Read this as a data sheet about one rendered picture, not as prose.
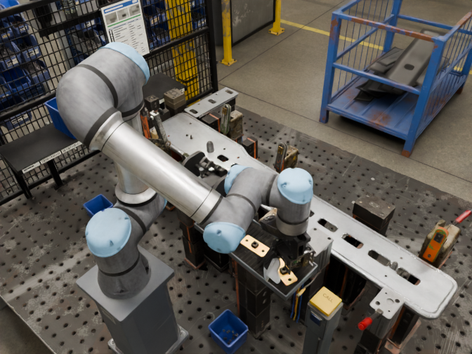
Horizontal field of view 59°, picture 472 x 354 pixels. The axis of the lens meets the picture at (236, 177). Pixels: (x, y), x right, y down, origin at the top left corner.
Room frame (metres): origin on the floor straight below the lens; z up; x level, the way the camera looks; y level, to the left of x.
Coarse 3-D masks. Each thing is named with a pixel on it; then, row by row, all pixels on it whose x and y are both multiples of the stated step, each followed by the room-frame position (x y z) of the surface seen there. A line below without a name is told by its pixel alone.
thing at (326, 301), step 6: (324, 288) 0.61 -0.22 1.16; (318, 294) 0.59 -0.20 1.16; (324, 294) 0.59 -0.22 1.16; (330, 294) 0.59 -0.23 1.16; (312, 300) 0.58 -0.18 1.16; (318, 300) 0.58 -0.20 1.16; (324, 300) 0.58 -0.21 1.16; (330, 300) 0.58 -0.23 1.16; (336, 300) 0.58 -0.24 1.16; (318, 306) 0.56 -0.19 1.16; (324, 306) 0.56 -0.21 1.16; (330, 306) 0.56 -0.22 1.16; (336, 306) 0.56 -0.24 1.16; (324, 312) 0.54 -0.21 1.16; (330, 312) 0.54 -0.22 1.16
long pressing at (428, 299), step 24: (168, 120) 1.65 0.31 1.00; (192, 120) 1.64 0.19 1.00; (192, 144) 1.46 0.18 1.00; (216, 144) 1.45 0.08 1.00; (264, 168) 1.28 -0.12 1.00; (312, 216) 1.01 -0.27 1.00; (336, 216) 1.00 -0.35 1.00; (336, 240) 0.89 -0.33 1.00; (360, 240) 0.89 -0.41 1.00; (384, 240) 0.88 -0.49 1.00; (360, 264) 0.79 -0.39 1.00; (408, 264) 0.78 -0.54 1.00; (408, 288) 0.70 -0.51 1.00; (432, 288) 0.69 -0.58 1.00; (456, 288) 0.69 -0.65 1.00; (432, 312) 0.62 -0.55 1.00
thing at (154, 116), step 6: (150, 114) 1.39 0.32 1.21; (156, 114) 1.38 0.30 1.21; (162, 114) 1.41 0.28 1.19; (150, 120) 1.38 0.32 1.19; (156, 120) 1.38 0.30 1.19; (156, 126) 1.39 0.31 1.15; (162, 126) 1.39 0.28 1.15; (162, 132) 1.39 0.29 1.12; (162, 138) 1.39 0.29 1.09; (162, 144) 1.41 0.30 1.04
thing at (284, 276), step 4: (280, 260) 0.71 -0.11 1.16; (280, 264) 0.69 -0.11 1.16; (280, 268) 0.67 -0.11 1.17; (288, 268) 0.68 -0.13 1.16; (280, 272) 0.67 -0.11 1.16; (284, 272) 0.66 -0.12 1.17; (280, 276) 0.65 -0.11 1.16; (284, 276) 0.65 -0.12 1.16; (288, 276) 0.65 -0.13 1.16; (292, 276) 0.65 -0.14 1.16; (284, 280) 0.64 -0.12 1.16; (288, 280) 0.64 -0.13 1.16; (292, 280) 0.64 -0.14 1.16; (296, 280) 0.64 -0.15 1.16; (288, 284) 0.63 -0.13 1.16
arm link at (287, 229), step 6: (276, 216) 0.66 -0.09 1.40; (276, 222) 0.65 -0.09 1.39; (282, 222) 0.62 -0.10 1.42; (306, 222) 0.62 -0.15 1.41; (282, 228) 0.62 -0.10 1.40; (288, 228) 0.62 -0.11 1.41; (294, 228) 0.61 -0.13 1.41; (300, 228) 0.61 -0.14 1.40; (306, 228) 0.63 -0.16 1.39; (288, 234) 0.61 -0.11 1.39; (294, 234) 0.61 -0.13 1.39; (300, 234) 0.61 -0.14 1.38
